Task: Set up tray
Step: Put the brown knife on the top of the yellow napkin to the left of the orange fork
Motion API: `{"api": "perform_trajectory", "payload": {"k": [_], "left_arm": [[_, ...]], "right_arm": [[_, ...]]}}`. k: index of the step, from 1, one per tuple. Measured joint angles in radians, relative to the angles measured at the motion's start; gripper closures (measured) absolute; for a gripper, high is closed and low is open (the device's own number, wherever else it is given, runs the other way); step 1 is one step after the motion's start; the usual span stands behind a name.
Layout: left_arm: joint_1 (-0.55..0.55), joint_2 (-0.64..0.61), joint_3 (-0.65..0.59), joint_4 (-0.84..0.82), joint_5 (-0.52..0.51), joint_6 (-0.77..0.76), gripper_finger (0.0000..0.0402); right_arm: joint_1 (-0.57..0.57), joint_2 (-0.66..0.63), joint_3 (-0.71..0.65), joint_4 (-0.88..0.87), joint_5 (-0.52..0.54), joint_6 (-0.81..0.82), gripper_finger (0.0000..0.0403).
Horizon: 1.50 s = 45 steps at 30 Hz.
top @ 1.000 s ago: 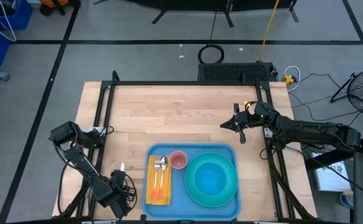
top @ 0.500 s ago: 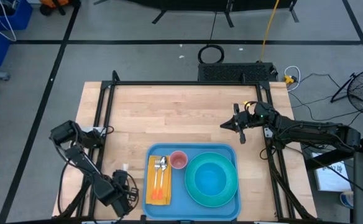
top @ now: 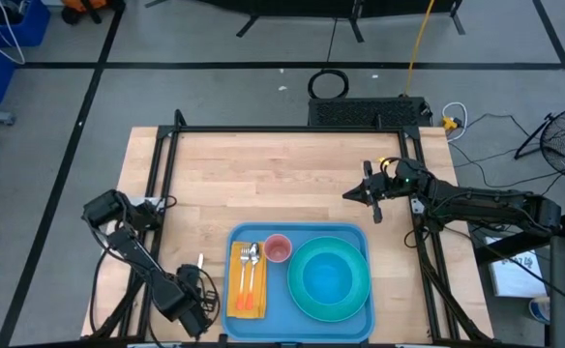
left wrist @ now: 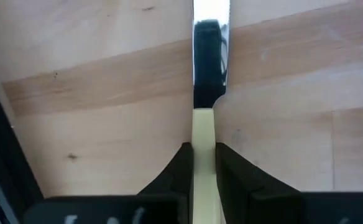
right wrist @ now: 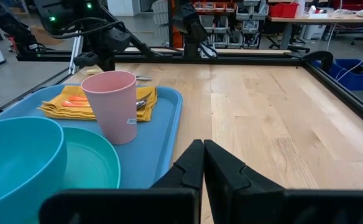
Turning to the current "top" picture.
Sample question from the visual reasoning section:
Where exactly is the spoon with orange handle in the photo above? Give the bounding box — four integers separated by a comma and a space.
245, 241, 262, 311

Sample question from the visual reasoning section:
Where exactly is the blue plastic tray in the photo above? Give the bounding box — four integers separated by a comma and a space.
221, 221, 376, 344

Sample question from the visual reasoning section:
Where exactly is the fork with orange handle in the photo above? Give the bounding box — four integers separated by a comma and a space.
235, 245, 251, 311

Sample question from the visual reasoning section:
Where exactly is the black aluminium table frame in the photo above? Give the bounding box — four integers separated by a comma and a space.
86, 109, 494, 347

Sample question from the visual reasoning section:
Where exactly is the light blue bowl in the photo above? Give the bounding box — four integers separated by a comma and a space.
302, 250, 354, 306

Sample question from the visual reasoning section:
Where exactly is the white paper box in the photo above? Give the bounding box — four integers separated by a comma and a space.
485, 236, 549, 299

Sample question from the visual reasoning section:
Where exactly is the coiled black cable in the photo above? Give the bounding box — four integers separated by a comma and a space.
307, 18, 350, 101

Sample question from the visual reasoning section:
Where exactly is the pink plastic cup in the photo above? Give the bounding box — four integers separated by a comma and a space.
263, 233, 293, 264

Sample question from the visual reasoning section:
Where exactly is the black folding partition screen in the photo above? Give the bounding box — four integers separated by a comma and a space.
144, 0, 467, 44

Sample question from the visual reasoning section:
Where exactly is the yellow cloth napkin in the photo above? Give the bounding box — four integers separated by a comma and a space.
225, 240, 268, 320

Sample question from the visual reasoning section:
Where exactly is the looped white cable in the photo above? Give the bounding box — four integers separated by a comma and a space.
441, 101, 470, 143

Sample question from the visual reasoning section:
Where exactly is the green round plate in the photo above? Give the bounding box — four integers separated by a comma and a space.
286, 235, 372, 324

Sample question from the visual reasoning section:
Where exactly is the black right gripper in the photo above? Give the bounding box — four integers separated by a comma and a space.
342, 159, 409, 224

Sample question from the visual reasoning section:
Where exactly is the orange and black bag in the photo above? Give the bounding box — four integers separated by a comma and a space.
61, 0, 127, 25

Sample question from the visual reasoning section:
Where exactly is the black perforated metal box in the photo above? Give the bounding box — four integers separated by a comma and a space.
307, 96, 430, 129

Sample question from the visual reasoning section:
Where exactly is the black floor fan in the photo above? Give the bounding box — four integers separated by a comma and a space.
513, 101, 565, 176

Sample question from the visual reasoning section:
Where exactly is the yellow cable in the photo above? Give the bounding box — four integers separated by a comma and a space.
402, 0, 436, 98

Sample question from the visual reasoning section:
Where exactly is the black floor cable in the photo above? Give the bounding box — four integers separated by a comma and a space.
449, 112, 565, 190

